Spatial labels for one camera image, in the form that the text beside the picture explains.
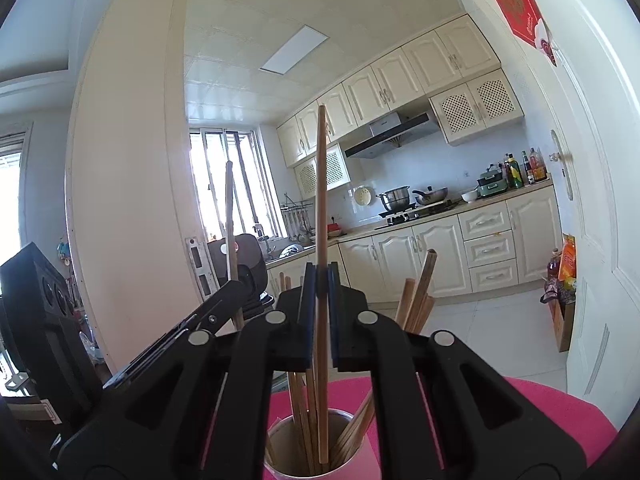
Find dark wok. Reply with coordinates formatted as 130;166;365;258
412;186;449;206

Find white door handle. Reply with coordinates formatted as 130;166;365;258
549;129;575;200

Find light wooden chopstick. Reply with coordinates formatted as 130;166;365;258
225;160;246;332
315;104;331;465

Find cream wall cabinet row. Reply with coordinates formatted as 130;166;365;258
276;14;502;167

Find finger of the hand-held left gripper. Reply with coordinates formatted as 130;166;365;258
172;264;257;342

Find bundle of chopsticks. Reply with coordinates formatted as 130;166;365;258
265;249;437;476

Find cream base cabinets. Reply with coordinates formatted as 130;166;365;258
265;185;563;306

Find barred kitchen window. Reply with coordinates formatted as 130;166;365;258
189;127;288;241

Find lattice door wall cabinet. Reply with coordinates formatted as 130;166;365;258
429;69;525;147
292;142;348;201

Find cream sliding door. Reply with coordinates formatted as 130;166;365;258
65;0;221;376

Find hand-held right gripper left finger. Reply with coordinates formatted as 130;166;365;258
56;261;319;480

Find steel range hood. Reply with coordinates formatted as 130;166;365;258
344;112;441;160

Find living room window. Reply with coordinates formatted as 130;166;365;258
0;122;33;291

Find orange snack packet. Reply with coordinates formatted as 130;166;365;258
559;234;577;281

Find wooden side table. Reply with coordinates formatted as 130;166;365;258
0;375;61;423

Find pink tablecloth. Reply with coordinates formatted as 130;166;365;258
200;375;618;480

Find brown paper bag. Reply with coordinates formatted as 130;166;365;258
540;280;576;353

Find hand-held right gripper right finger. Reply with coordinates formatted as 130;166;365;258
326;261;587;480

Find steel cooking pot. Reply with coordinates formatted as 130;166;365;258
376;186;412;212

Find green kitchen appliance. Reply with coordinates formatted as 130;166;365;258
476;169;507;198

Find white paper cup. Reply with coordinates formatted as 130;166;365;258
264;409;381;480

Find red door poster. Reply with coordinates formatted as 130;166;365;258
475;0;558;67

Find hanging utensil rack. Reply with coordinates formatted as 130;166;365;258
280;192;316;241

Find black chair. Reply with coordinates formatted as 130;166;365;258
207;234;275;318

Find rectangular ceiling light panel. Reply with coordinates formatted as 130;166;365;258
260;25;329;75

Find white panel door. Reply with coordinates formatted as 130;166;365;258
435;0;640;431

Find gas stove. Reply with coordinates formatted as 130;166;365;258
374;199;463;231

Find metal lock plate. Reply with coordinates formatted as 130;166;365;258
184;236;213;301

